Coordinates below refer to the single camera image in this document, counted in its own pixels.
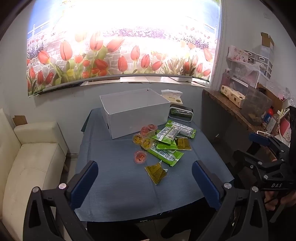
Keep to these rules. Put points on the grey rimmed black basket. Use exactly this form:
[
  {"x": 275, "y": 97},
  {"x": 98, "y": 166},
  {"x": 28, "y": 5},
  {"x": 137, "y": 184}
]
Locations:
[{"x": 181, "y": 113}]

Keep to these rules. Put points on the yellow jelly cup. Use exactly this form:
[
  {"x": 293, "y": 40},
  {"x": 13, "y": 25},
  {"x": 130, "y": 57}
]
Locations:
[
  {"x": 137, "y": 139},
  {"x": 147, "y": 143}
]

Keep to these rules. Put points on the tulip poster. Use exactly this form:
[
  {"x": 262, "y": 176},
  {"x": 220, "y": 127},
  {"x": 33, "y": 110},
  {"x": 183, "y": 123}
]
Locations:
[{"x": 70, "y": 42}]

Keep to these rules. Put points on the blue tablecloth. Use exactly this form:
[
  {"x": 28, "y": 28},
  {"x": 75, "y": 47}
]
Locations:
[{"x": 123, "y": 190}]

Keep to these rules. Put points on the person's right hand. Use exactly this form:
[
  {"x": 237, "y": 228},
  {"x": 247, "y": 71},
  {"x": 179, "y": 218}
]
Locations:
[{"x": 271, "y": 202}]

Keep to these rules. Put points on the olive yellow snack packet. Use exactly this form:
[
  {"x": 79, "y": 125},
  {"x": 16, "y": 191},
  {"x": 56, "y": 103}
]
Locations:
[
  {"x": 156, "y": 172},
  {"x": 183, "y": 144}
]

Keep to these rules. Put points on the clear plastic container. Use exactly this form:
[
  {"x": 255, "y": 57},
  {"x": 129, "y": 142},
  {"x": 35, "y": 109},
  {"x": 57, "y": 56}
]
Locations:
[{"x": 255, "y": 106}]

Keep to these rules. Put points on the green snack bag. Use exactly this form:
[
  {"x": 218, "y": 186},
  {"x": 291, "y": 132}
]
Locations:
[
  {"x": 185, "y": 130},
  {"x": 167, "y": 134},
  {"x": 165, "y": 146},
  {"x": 166, "y": 156}
]

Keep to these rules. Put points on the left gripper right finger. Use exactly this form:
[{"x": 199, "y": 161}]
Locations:
[{"x": 240, "y": 214}]

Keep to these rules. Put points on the tissue pack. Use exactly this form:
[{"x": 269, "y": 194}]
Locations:
[{"x": 173, "y": 96}]

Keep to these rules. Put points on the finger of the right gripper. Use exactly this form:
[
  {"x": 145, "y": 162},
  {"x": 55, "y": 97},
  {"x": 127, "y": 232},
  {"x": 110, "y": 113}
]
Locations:
[
  {"x": 245, "y": 159},
  {"x": 259, "y": 139}
]

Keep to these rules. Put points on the cream patterned carton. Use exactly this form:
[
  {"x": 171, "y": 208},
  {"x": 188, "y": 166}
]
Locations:
[{"x": 234, "y": 96}]

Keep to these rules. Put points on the wooden side shelf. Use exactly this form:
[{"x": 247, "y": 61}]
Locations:
[{"x": 223, "y": 124}]

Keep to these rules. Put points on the red jelly cup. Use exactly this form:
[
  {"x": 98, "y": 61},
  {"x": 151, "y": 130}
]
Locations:
[
  {"x": 146, "y": 131},
  {"x": 152, "y": 127},
  {"x": 140, "y": 157}
]

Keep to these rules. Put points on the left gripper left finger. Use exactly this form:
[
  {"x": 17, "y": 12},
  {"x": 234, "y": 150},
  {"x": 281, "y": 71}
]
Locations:
[{"x": 39, "y": 222}]

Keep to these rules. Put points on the white leather sofa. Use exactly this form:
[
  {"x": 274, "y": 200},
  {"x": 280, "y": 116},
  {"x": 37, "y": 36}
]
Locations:
[{"x": 31, "y": 155}]

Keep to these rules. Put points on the white cardboard box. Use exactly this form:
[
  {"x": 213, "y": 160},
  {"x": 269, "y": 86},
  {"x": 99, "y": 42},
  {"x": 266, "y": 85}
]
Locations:
[{"x": 127, "y": 112}]

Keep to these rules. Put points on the white drawer organizer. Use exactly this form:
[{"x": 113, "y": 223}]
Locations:
[{"x": 263, "y": 56}]

